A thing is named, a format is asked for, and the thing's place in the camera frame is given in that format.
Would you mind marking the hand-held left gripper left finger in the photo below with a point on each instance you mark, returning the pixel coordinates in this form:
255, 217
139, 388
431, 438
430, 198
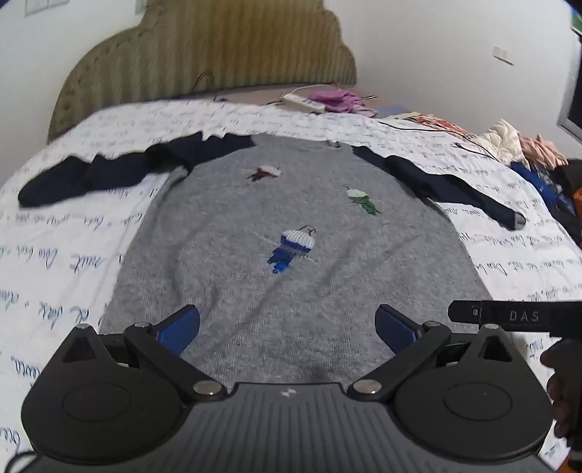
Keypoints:
179, 332

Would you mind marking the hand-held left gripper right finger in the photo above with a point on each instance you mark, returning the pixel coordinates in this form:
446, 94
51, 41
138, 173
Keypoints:
394, 332

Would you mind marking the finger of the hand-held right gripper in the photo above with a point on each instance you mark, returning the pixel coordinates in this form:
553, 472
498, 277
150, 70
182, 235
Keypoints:
470, 312

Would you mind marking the grey sweater with navy sleeves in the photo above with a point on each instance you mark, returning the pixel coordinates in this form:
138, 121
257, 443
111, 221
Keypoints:
273, 204

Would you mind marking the person's right hand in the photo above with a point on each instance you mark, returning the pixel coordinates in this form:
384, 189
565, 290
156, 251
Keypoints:
564, 391

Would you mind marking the dark cloth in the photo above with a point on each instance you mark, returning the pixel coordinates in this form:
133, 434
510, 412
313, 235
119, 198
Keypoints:
568, 191

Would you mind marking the blue cloth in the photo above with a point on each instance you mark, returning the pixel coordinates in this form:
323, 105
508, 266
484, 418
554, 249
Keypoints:
539, 182

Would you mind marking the white printed bed sheet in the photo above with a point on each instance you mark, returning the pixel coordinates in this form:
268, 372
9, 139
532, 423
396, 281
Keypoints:
54, 254

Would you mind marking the pink cloth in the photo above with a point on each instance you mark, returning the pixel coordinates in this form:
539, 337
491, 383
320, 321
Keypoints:
543, 150

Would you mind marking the cream cloth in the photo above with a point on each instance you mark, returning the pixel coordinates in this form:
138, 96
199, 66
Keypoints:
502, 138

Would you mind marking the floral cloth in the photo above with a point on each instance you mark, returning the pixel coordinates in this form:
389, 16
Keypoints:
434, 123

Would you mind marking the dark window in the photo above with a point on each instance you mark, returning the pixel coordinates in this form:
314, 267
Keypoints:
574, 109

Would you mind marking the purple cloth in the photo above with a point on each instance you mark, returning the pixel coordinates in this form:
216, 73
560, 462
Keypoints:
334, 99

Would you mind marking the white power strip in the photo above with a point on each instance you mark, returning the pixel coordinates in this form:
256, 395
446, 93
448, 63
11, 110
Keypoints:
303, 103

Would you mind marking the olive padded headboard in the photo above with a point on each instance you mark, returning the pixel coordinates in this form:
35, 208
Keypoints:
204, 45

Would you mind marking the white wall switch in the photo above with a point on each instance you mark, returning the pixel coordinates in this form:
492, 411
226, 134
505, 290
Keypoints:
503, 53

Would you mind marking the white wall socket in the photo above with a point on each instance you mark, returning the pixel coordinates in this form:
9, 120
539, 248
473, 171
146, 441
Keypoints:
44, 5

